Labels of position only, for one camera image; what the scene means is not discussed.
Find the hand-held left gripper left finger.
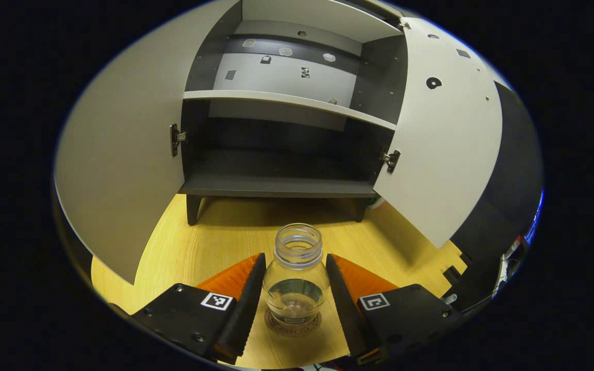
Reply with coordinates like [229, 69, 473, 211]
[131, 252, 267, 365]

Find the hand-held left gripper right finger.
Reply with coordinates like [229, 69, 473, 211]
[325, 252, 456, 366]

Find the round brown coaster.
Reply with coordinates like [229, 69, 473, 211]
[265, 307, 322, 337]

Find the clear plastic bottle green label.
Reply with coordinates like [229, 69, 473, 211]
[262, 223, 331, 328]

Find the metal door hinge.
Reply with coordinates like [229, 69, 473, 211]
[382, 149, 401, 174]
[170, 124, 187, 158]

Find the white cabinet shelf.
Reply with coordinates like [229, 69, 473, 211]
[183, 90, 397, 131]
[242, 0, 405, 43]

